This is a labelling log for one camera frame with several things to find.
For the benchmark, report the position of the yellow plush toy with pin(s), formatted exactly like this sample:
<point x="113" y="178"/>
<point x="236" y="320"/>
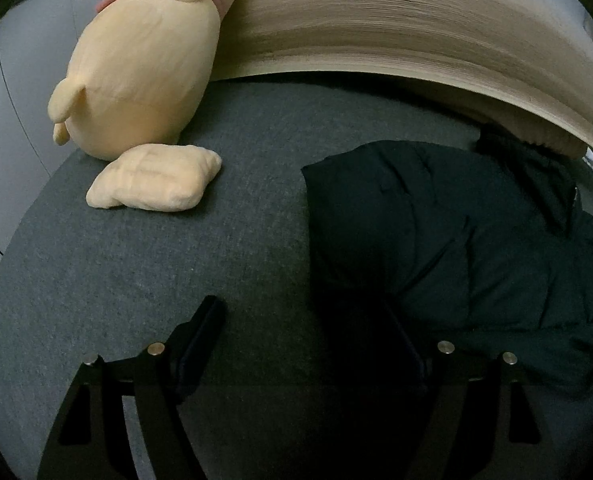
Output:
<point x="141" y="60"/>

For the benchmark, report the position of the beige wooden headboard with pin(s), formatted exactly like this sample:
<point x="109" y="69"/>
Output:
<point x="376" y="20"/>

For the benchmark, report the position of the dark puffer jacket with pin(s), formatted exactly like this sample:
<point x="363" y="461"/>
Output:
<point x="426" y="220"/>

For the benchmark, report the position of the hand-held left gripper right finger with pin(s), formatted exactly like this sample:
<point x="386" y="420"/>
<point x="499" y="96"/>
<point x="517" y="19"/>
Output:
<point x="407" y="347"/>

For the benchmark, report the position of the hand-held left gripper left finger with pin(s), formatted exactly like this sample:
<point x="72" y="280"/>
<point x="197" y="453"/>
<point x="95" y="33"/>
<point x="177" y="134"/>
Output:
<point x="198" y="336"/>

